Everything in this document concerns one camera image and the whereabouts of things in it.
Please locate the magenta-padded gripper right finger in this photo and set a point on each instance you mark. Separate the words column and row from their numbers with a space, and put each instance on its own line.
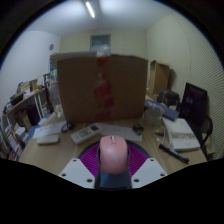
column 150, row 171

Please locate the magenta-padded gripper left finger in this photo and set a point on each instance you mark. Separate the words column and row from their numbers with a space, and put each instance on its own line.
column 75, row 171

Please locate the pink computer mouse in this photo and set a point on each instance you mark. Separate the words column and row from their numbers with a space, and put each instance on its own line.
column 113, row 155

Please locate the blue mouse pad with wrist rest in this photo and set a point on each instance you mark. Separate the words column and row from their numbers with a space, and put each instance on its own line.
column 113, row 181

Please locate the black marker pen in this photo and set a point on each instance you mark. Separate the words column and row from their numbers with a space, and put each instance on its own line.
column 173, row 153

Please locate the white remote control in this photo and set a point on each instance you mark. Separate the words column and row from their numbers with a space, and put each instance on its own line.
column 85, row 133

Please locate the small white flat device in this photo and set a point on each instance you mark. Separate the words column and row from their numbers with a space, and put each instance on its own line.
column 48, row 139

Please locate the small black clip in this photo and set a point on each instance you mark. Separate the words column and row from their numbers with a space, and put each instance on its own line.
column 138, row 128

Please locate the white open book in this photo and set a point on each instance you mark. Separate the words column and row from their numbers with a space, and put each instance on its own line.
column 181, row 133

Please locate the clear plastic container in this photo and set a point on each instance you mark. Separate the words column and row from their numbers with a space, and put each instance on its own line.
column 153, row 116

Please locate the black chair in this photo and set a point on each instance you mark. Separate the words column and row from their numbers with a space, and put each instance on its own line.
column 207, row 133

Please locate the black bag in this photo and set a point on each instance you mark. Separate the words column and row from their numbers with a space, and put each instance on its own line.
column 169, row 97

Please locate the cluttered shelf unit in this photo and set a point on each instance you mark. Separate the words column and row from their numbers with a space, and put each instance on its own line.
column 20, row 113

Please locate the black monitor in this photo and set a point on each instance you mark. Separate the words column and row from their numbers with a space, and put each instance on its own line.
column 193, row 103

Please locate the large brown cardboard box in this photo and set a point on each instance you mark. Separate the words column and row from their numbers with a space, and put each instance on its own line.
column 80, row 90

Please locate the small open cardboard box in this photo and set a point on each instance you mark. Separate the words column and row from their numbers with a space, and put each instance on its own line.
column 159, row 76

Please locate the blue and white cabinet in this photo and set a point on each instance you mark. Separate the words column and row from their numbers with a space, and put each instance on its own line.
column 53, row 71

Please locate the ceiling tube light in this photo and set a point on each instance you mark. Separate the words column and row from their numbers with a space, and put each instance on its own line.
column 90, row 9

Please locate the round wall clock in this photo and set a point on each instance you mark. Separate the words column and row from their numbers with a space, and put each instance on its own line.
column 51, row 47

